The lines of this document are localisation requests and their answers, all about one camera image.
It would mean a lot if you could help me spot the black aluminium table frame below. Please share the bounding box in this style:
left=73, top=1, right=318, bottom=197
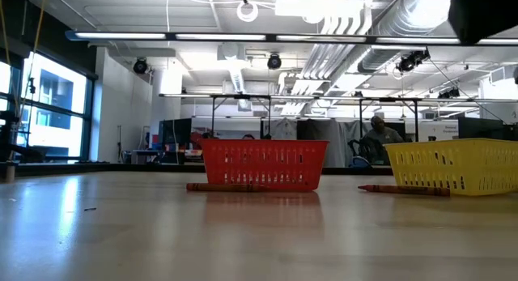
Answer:
left=15, top=161, right=396, bottom=177

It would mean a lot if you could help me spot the small cup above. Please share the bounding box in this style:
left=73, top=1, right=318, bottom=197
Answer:
left=4, top=159, right=17, bottom=183

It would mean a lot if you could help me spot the silver ventilation duct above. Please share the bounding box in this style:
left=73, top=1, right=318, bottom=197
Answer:
left=358, top=0, right=452, bottom=74

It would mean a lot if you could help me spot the person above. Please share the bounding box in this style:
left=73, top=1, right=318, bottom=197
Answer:
left=359, top=115, right=405, bottom=152

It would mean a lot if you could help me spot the long ceiling light bar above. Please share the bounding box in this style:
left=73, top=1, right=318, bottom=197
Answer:
left=64, top=28, right=518, bottom=47

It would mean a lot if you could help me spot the black metal rack frame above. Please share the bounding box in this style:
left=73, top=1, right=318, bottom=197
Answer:
left=209, top=93, right=273, bottom=141
left=358, top=96, right=421, bottom=143

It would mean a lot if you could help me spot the red plastic basket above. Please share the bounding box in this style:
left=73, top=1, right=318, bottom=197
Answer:
left=200, top=138, right=329, bottom=193

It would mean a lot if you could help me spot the yellow plastic basket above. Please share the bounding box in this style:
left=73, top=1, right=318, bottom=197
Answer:
left=384, top=138, right=518, bottom=198

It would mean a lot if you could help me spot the black ceiling spotlight cluster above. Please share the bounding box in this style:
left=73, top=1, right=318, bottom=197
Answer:
left=395, top=49, right=432, bottom=75

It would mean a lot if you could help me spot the red-orange crayon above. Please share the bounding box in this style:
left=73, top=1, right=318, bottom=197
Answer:
left=357, top=184, right=452, bottom=198
left=185, top=182, right=270, bottom=194

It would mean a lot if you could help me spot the large window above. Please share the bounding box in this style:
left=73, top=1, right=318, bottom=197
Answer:
left=0, top=49, right=95, bottom=161

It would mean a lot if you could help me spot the black monitor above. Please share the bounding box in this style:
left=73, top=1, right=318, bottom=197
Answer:
left=158, top=117, right=193, bottom=144
left=457, top=117, right=518, bottom=143

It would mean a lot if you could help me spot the cream hanging cable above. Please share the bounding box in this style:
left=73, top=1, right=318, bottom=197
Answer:
left=0, top=0, right=46, bottom=116

